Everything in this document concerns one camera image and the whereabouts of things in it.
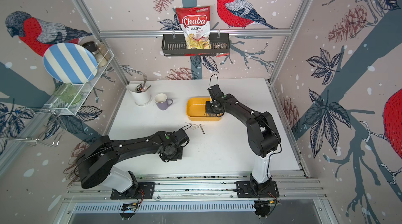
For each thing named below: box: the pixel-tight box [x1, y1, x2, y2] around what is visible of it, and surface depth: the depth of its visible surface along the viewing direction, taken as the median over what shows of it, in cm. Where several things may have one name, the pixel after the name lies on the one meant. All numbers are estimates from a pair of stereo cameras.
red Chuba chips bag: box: [175, 5, 212, 50], surface depth 83 cm
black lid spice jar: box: [81, 41, 108, 68], surface depth 83 cm
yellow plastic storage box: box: [186, 96, 224, 122], surface depth 105 cm
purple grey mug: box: [154, 93, 174, 111], surface depth 102 cm
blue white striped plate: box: [42, 42, 99, 85], surface depth 74 cm
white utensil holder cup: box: [125, 83, 153, 107], surface depth 106 cm
